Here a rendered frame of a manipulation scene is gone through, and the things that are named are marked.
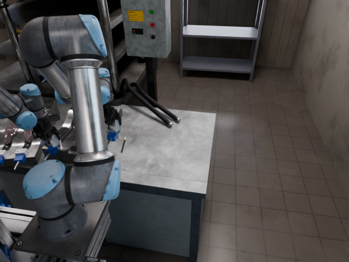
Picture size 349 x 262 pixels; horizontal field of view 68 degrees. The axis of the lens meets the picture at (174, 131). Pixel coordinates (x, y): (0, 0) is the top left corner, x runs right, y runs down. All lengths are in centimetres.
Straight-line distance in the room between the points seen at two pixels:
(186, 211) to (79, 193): 84
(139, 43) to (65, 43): 121
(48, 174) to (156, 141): 87
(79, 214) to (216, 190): 161
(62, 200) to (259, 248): 159
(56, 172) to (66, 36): 37
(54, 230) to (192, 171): 74
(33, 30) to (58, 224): 55
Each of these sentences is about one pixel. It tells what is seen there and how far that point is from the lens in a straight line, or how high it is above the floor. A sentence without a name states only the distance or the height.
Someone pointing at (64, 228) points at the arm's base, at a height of 108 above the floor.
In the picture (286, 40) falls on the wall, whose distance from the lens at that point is 459.
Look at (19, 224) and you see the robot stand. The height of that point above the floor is 95.
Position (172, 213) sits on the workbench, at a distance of 155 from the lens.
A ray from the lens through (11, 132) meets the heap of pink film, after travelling 174.
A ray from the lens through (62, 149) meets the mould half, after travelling 149.
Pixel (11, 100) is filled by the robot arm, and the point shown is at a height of 131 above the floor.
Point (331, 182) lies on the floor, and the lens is 275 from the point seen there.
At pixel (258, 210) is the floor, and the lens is 230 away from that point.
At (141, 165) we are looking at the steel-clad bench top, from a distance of 142.
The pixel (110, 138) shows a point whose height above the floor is 94.
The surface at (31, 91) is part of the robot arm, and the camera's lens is 130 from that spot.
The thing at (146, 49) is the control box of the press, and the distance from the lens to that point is 196.
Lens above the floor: 179
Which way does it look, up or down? 37 degrees down
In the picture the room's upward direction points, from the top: 1 degrees counter-clockwise
